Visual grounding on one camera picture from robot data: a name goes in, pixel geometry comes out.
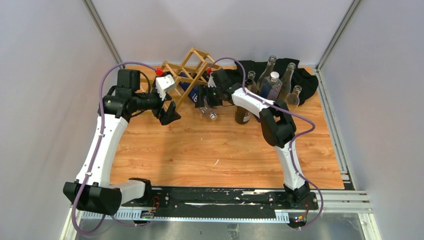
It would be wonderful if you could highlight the black cloth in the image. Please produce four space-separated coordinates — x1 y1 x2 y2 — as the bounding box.
198 58 320 105

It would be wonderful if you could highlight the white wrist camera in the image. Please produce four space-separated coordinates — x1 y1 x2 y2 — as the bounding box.
155 74 177 101
207 72 217 88

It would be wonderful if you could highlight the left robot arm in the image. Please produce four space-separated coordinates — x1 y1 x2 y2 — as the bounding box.
63 69 181 216

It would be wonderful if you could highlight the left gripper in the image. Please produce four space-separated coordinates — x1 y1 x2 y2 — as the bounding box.
132 84 181 125

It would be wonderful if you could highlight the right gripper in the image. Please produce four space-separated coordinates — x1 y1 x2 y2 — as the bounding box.
195 84 223 109

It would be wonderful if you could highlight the clear bottle pale label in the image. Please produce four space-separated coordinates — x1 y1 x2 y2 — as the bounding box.
277 62 296 100

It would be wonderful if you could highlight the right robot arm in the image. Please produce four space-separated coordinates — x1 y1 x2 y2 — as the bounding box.
196 69 314 209

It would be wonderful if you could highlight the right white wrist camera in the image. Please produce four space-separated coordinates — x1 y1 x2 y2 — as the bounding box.
207 72 217 88

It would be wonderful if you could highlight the aluminium rail frame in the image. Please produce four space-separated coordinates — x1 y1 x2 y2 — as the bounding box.
61 186 381 240

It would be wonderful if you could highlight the small clear bottle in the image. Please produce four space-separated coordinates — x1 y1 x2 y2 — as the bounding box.
245 70 257 94

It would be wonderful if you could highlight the blue square bottle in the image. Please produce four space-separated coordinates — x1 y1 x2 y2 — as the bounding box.
259 71 282 101
178 81 218 121

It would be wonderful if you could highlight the clear bottle black gold label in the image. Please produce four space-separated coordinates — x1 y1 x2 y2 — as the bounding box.
256 55 277 93

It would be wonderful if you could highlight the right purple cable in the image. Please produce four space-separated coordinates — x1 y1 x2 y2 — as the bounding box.
205 56 325 231

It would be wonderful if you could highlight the dark brown wine bottle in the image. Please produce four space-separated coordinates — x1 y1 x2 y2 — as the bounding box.
234 77 257 126

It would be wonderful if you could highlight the wooden wine rack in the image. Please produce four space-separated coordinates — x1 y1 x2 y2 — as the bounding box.
156 47 223 109

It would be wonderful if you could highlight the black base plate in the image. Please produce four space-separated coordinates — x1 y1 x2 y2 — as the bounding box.
123 186 319 219

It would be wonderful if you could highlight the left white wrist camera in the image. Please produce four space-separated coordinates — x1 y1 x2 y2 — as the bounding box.
155 74 177 101

